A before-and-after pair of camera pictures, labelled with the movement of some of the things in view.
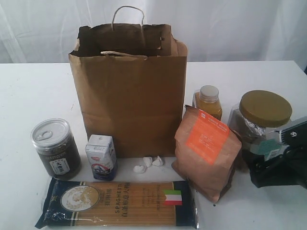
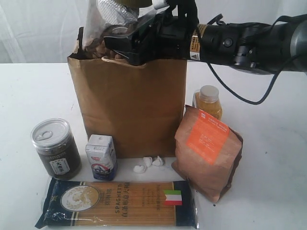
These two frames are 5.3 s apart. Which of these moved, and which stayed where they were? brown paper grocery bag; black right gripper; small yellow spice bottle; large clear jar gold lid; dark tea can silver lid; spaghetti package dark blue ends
Moved: black right gripper; large clear jar gold lid
Stayed: small yellow spice bottle; spaghetti package dark blue ends; brown paper grocery bag; dark tea can silver lid
